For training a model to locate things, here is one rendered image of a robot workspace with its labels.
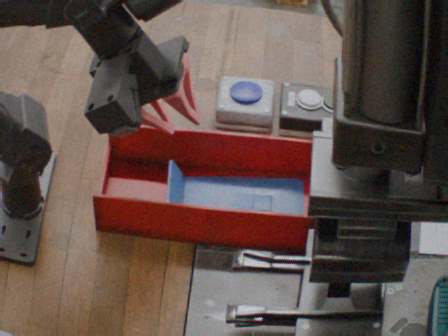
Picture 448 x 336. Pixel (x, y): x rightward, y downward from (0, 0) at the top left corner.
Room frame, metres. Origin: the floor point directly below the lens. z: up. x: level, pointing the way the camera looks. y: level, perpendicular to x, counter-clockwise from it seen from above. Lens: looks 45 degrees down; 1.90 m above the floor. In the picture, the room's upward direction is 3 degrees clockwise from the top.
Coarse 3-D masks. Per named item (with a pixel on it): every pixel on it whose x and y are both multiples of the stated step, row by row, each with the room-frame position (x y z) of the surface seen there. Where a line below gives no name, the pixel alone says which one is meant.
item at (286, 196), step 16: (176, 176) 0.95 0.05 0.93; (176, 192) 0.93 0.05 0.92; (192, 192) 0.94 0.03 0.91; (208, 192) 0.94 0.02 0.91; (224, 192) 0.94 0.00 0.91; (240, 192) 0.94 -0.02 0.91; (256, 192) 0.94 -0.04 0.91; (272, 192) 0.95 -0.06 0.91; (288, 192) 0.95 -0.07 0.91; (240, 208) 0.92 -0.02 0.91; (272, 208) 0.92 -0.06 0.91; (288, 208) 0.92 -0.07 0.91
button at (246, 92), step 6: (234, 84) 1.10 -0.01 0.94; (240, 84) 1.10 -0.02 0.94; (246, 84) 1.10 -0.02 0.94; (252, 84) 1.10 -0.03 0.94; (234, 90) 1.08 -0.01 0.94; (240, 90) 1.08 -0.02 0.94; (246, 90) 1.08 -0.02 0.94; (252, 90) 1.09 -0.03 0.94; (258, 90) 1.09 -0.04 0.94; (234, 96) 1.07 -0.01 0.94; (240, 96) 1.07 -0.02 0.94; (246, 96) 1.07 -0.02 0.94; (252, 96) 1.07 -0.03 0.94; (258, 96) 1.08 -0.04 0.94; (240, 102) 1.07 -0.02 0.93; (246, 102) 1.07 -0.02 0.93; (252, 102) 1.07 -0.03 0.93
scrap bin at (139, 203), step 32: (128, 160) 0.99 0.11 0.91; (160, 160) 0.99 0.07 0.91; (192, 160) 0.99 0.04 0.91; (224, 160) 0.98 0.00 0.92; (256, 160) 0.98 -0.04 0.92; (288, 160) 0.98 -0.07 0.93; (128, 192) 0.94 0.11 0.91; (160, 192) 0.94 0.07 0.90; (96, 224) 0.88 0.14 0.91; (128, 224) 0.87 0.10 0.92; (160, 224) 0.87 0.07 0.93; (192, 224) 0.87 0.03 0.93; (224, 224) 0.87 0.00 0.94; (256, 224) 0.87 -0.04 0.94; (288, 224) 0.86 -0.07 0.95
